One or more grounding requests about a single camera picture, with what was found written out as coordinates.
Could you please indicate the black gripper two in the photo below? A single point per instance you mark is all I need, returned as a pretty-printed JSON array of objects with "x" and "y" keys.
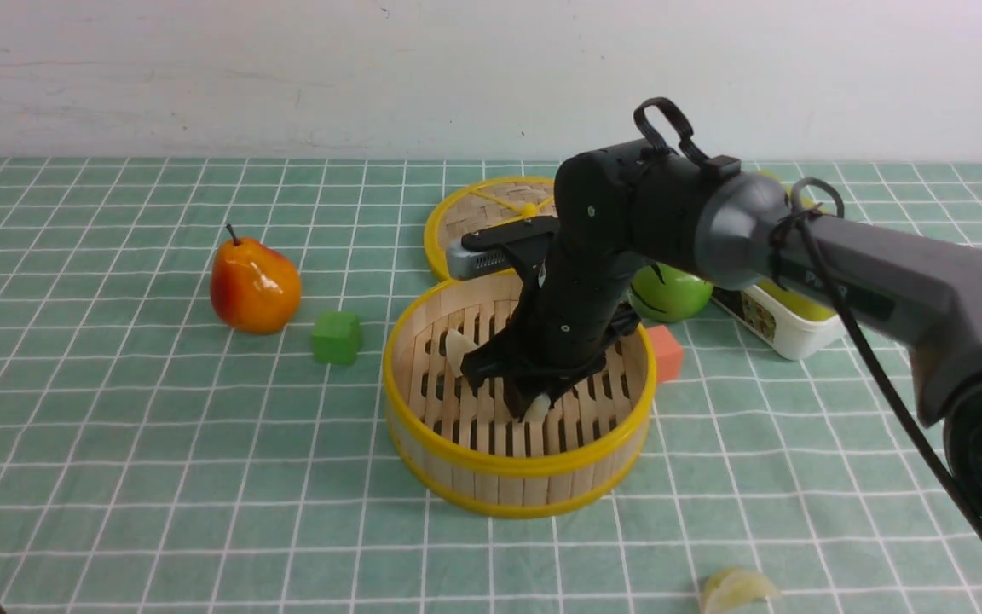
[{"x": 618, "y": 209}]

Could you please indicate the green apple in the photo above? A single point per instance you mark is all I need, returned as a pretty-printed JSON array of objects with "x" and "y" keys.
[{"x": 668, "y": 295}]

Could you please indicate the orange red pear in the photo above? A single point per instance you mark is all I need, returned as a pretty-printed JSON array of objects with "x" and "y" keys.
[{"x": 253, "y": 289}]

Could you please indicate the green cube block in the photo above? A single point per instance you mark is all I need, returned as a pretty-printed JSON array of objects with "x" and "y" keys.
[{"x": 336, "y": 337}]

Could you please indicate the green white lunch box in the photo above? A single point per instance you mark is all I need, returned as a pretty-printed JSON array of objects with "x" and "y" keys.
[{"x": 792, "y": 325}]

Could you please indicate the orange cube block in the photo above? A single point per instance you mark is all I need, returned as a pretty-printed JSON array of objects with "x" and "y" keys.
[{"x": 668, "y": 353}]

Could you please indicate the bamboo steamer tray yellow rim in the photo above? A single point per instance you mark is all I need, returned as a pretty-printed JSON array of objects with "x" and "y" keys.
[{"x": 465, "y": 447}]

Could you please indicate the woven bamboo steamer lid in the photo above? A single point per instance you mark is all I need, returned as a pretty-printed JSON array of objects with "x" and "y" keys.
[{"x": 483, "y": 204}]

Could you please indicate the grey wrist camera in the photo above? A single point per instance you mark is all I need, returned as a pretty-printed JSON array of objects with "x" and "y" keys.
[{"x": 520, "y": 244}]

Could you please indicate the pale dumpling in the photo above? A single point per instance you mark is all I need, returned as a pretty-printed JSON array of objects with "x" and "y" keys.
[
  {"x": 538, "y": 410},
  {"x": 456, "y": 347},
  {"x": 734, "y": 587}
]

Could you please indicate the green checkered tablecloth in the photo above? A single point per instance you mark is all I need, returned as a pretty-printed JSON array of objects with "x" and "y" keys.
[{"x": 154, "y": 460}]

